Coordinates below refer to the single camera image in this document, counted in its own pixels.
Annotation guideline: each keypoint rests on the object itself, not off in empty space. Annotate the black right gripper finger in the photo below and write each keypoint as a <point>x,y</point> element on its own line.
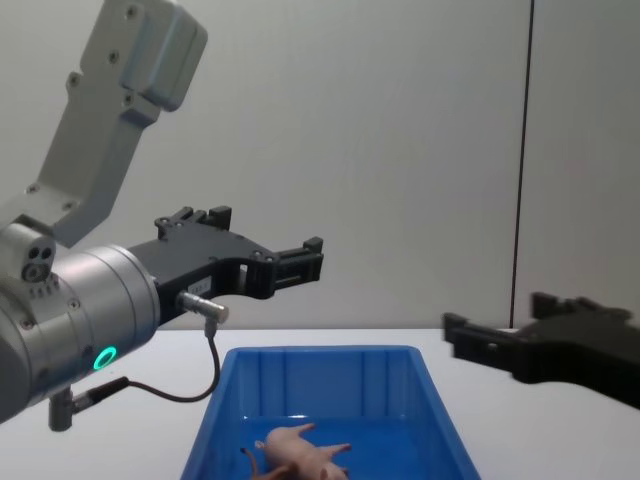
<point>482,342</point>
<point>555,307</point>

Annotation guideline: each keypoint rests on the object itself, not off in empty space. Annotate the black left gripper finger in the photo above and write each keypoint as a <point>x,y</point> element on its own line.
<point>200,220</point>
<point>300,265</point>

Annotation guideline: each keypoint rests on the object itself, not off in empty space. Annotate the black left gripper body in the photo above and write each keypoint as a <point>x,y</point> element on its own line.
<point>200,260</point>

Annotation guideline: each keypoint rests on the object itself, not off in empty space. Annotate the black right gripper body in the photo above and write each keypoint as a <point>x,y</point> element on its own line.
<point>585,350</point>

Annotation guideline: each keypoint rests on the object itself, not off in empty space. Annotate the pink toy pig figure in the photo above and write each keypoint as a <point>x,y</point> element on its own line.
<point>295,447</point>

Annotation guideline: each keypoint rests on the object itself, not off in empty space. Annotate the blue plastic bin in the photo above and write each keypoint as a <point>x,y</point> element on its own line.
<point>330,380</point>

